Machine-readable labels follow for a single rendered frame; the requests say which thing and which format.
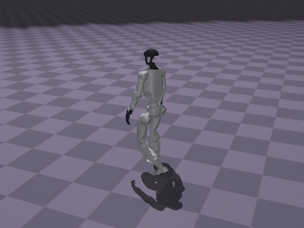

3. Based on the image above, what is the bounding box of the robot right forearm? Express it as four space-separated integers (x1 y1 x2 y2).
157 90 166 104

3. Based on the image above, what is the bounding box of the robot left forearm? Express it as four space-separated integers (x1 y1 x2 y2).
127 91 139 112

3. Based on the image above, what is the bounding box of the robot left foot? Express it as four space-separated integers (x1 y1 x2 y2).
154 166 168 175

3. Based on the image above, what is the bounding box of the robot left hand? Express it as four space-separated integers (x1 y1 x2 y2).
126 110 133 124

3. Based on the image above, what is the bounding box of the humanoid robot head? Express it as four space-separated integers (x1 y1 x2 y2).
143 49 159 70

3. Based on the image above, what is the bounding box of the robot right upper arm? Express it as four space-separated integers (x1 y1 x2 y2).
161 69 166 92

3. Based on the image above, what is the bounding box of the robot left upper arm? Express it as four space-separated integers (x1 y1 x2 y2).
136 71 149 98

